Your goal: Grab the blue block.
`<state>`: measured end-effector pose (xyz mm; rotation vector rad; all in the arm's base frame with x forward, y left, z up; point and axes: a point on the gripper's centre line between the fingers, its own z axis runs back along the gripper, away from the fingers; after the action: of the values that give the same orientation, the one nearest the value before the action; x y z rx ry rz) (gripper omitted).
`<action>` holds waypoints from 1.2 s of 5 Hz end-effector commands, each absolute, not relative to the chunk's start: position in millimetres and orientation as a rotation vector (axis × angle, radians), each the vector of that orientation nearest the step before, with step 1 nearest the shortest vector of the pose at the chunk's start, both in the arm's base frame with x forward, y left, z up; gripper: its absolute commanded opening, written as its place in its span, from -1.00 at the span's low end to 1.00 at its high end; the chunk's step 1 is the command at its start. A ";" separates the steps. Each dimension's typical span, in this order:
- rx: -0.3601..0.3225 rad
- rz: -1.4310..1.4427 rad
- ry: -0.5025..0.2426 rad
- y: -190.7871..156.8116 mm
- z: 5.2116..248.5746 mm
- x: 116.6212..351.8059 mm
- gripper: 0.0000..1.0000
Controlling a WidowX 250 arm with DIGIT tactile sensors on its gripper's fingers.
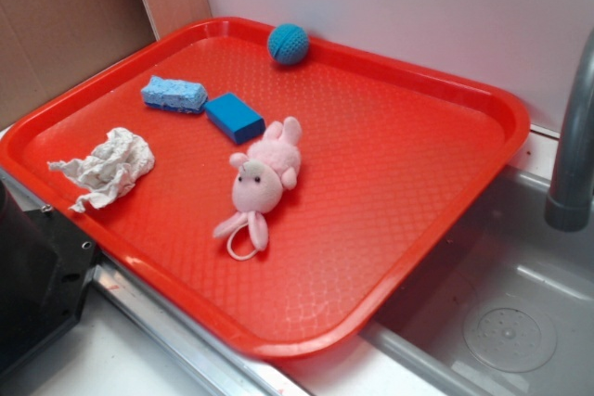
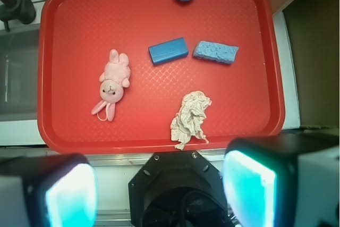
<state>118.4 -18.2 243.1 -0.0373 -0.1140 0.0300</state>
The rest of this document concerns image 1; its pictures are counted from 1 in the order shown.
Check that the brown cardboard panel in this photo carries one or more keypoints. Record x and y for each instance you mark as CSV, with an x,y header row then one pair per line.
x,y
49,46

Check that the light blue sponge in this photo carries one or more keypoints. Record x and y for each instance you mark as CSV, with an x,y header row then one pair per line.
x,y
174,95

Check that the grey faucet spout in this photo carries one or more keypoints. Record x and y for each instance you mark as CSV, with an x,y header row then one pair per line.
x,y
570,195

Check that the blue rectangular block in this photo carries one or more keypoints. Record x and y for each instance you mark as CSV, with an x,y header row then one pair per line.
x,y
234,118

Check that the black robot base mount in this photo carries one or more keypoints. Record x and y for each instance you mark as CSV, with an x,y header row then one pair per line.
x,y
47,264

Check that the pink plush bunny toy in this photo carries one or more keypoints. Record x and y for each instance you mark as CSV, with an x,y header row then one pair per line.
x,y
269,168

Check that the crumpled white paper towel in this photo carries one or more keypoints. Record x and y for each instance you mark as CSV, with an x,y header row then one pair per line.
x,y
110,171

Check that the red plastic tray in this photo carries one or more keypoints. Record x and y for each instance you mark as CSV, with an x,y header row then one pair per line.
x,y
392,153

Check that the grey toy sink basin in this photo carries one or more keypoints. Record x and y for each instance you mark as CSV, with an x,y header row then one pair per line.
x,y
503,305

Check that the blue crocheted ball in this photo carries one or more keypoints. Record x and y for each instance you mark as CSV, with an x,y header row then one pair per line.
x,y
288,44

